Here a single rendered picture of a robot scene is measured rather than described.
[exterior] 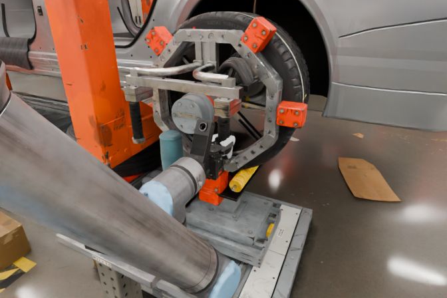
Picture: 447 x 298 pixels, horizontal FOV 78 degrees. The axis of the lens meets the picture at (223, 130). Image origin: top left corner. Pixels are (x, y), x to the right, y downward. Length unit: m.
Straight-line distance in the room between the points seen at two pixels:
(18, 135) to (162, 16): 1.37
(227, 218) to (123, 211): 1.13
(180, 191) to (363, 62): 0.92
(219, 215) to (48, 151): 1.24
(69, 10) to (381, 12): 1.13
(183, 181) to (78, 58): 0.76
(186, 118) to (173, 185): 0.40
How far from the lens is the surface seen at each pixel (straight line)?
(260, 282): 1.40
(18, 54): 2.64
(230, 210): 1.46
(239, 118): 1.14
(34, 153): 0.29
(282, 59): 1.01
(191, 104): 0.92
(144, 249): 0.40
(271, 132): 0.99
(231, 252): 1.44
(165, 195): 0.57
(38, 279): 1.75
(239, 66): 0.86
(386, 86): 1.28
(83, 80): 1.23
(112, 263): 1.03
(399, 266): 1.79
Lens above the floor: 1.17
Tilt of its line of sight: 23 degrees down
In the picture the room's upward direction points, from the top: straight up
